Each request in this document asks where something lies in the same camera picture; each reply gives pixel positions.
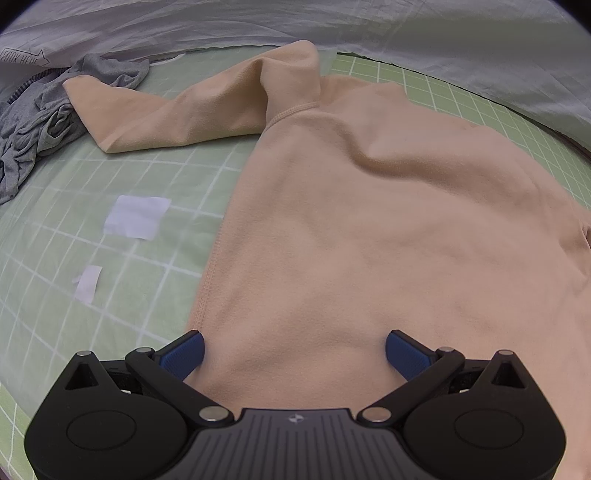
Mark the beige long-sleeve shirt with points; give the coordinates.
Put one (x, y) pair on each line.
(369, 207)

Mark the green grid mat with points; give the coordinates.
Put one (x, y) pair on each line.
(92, 300)

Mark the grey printed bed sheet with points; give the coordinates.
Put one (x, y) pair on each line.
(415, 32)

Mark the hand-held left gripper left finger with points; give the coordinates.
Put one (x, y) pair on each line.
(187, 354)

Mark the large white tape piece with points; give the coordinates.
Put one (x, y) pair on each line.
(136, 217)

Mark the grey crumpled garment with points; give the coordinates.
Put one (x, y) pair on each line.
(37, 120)

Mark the small white tape piece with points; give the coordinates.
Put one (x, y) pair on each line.
(88, 285)

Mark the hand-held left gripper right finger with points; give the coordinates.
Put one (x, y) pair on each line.
(406, 354)

